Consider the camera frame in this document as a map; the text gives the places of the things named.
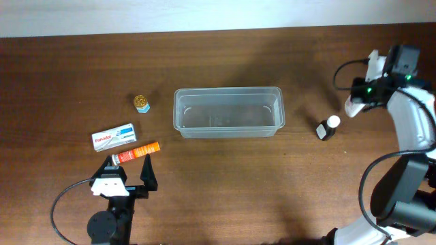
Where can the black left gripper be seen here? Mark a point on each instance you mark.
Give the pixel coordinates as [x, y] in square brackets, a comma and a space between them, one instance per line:
[148, 180]

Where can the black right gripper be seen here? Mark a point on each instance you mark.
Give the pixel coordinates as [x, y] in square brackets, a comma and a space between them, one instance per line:
[358, 83]

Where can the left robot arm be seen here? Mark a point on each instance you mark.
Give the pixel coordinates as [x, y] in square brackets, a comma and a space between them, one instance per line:
[113, 225]

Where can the white Panadol box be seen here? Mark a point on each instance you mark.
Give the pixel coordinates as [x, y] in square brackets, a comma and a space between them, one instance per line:
[112, 138]

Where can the clear plastic container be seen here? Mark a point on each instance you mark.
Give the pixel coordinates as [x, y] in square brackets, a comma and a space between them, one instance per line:
[228, 112]

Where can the white squeeze bottle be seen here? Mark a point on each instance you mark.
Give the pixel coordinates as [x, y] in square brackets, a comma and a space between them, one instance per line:
[351, 108]

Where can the dark bottle white cap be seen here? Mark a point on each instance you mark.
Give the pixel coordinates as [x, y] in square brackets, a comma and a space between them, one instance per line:
[327, 128]

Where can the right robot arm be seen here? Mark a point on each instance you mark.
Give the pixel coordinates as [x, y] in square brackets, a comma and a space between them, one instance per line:
[393, 206]

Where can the small jar gold lid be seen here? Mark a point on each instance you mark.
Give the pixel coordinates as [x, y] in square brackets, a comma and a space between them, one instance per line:
[141, 104]

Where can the orange tube white cap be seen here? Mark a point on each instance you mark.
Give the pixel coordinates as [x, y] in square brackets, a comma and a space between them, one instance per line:
[135, 153]

